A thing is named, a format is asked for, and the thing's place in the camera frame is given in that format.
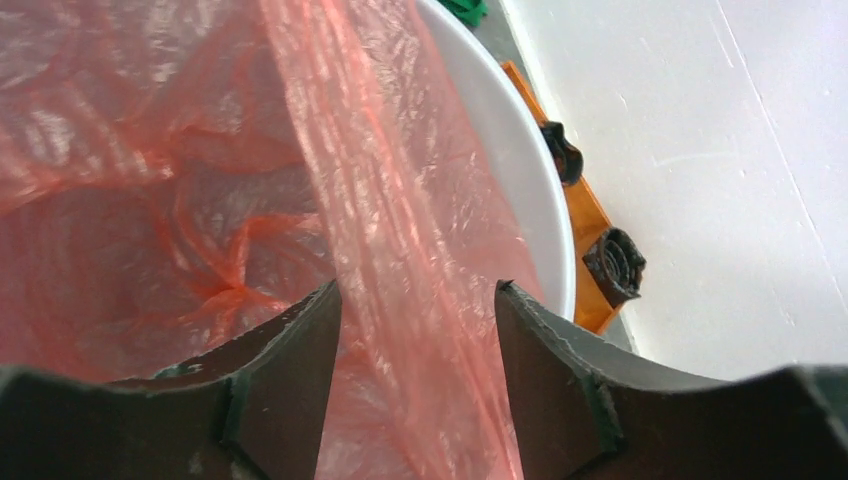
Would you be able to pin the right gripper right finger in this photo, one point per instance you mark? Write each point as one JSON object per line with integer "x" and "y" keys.
{"x": 585, "y": 409}

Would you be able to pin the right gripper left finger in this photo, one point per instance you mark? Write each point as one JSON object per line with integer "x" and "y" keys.
{"x": 252, "y": 408}

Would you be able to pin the red plastic trash bag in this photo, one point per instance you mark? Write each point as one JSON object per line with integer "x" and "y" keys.
{"x": 177, "y": 173}

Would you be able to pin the grey trash bin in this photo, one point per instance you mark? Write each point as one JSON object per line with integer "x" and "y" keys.
{"x": 518, "y": 155}

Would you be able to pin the orange compartment tray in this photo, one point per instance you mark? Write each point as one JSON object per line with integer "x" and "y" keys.
{"x": 588, "y": 221}

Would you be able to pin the rolled black belt right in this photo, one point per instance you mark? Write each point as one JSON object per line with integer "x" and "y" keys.
{"x": 616, "y": 266}

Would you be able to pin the rolled black belt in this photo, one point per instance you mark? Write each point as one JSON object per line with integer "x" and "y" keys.
{"x": 568, "y": 159}
{"x": 616, "y": 266}

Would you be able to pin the rolled black belt left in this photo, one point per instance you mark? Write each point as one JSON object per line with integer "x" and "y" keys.
{"x": 568, "y": 159}

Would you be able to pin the green cloth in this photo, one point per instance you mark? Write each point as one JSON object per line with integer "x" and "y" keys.
{"x": 469, "y": 12}

